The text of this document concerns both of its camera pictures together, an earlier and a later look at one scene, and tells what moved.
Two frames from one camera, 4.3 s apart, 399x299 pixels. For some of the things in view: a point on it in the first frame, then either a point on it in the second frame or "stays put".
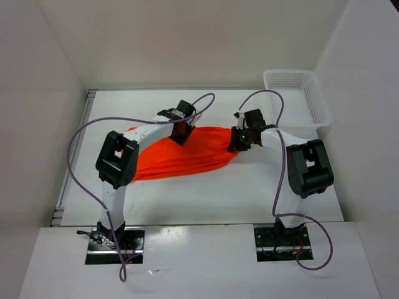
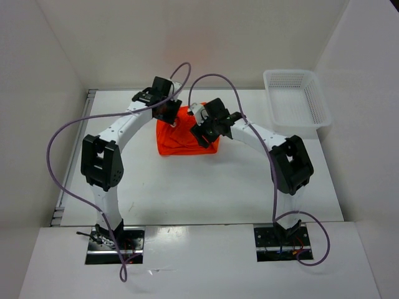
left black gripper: x=181 y=139 → x=171 y=117
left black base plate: x=132 y=245 stays put
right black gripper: x=234 y=144 → x=199 y=131
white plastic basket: x=306 y=105 stays put
